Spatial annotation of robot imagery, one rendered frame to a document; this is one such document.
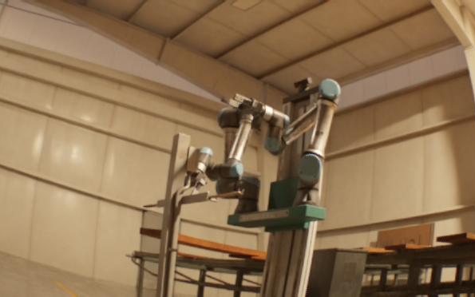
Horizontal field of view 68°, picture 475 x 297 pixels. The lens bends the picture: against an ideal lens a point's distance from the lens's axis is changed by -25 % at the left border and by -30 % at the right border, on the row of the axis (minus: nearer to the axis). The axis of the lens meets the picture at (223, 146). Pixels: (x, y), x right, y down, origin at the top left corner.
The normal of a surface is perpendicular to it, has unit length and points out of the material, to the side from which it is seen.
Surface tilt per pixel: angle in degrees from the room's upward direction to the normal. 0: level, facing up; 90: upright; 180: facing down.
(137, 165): 88
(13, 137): 89
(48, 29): 90
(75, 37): 90
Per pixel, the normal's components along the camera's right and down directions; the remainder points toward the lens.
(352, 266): 0.56, -0.18
